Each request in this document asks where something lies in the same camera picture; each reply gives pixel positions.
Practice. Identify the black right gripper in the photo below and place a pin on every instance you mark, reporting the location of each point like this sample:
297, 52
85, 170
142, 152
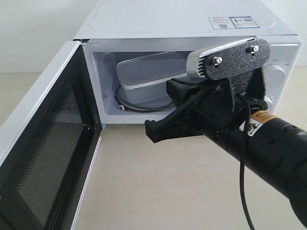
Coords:
212, 111

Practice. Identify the white lidded plastic container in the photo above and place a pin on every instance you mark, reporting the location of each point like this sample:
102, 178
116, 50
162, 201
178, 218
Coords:
142, 80

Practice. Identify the white microwave door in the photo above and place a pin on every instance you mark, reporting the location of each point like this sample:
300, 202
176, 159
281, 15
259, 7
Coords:
48, 146

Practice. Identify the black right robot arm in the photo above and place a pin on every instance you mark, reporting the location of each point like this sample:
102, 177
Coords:
272, 148

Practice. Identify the white Midea microwave body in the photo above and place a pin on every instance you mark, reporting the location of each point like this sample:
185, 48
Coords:
118, 30

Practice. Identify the lower white timer knob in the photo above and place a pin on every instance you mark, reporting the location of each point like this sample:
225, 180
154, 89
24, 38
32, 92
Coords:
268, 101

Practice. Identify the white red warning sticker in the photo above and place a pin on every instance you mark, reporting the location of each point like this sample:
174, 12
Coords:
221, 23

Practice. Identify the upper white control knob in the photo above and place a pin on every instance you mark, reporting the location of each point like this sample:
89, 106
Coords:
274, 76

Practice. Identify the blue energy label sticker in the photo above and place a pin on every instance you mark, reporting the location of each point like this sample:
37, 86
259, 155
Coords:
244, 22

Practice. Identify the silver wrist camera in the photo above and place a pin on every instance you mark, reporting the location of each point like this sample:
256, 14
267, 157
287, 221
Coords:
196, 58

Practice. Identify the black speckled camera mount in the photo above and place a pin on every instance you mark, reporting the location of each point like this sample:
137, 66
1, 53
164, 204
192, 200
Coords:
240, 69

